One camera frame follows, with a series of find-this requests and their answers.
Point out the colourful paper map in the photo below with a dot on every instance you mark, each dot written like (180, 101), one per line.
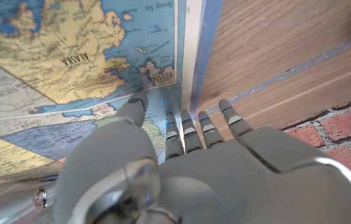
(69, 62)

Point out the red brick print backdrop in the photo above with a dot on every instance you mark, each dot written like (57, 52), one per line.
(343, 124)

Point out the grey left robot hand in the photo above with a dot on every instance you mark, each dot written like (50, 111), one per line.
(213, 186)

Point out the grey tape outline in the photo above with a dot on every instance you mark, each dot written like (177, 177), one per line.
(303, 65)

